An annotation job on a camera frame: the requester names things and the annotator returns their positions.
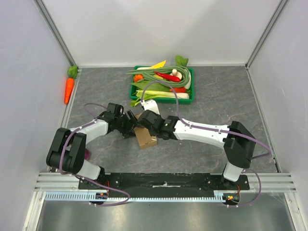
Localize red orange pepper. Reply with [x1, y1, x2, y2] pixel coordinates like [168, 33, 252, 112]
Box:
[169, 87, 187, 93]

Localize green long beans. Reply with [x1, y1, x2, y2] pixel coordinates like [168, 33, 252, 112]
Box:
[127, 66, 193, 88]

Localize green celery stalk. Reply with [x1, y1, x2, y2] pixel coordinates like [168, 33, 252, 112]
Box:
[130, 90, 189, 107]

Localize purple red onion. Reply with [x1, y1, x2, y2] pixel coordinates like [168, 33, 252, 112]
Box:
[84, 149, 91, 160]

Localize beige toy mushroom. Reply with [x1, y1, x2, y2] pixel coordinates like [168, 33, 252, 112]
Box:
[172, 69, 182, 80]

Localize red chili pepper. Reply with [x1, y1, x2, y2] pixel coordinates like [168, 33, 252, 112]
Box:
[154, 71, 180, 82]

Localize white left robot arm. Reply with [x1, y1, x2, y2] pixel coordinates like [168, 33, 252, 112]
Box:
[46, 103, 137, 189]

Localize orange toy carrot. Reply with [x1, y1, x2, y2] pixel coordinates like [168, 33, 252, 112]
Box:
[64, 65, 78, 104]

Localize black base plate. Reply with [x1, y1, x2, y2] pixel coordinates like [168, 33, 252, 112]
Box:
[78, 172, 251, 199]

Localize green leafy vegetable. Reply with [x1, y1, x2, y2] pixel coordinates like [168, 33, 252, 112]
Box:
[131, 80, 170, 91]

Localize white radish with leaves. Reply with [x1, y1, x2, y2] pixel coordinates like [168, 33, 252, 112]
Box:
[175, 55, 192, 90]

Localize green plastic tray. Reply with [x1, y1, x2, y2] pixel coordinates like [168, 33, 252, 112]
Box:
[128, 67, 195, 104]

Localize yellow corn husk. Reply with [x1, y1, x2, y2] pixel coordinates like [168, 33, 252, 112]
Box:
[149, 60, 166, 69]

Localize brown cardboard express box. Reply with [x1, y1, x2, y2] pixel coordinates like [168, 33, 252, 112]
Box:
[134, 127, 158, 150]

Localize slotted cable duct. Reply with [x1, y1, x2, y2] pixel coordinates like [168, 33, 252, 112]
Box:
[45, 192, 234, 203]

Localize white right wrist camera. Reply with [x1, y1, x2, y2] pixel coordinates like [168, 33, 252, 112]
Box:
[141, 99, 160, 115]

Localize small orange pumpkin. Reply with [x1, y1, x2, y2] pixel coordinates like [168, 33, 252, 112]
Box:
[133, 74, 143, 82]

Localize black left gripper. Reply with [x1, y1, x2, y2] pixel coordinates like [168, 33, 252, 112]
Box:
[115, 110, 143, 139]

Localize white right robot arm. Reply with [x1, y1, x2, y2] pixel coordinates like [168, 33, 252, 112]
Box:
[138, 110, 256, 190]

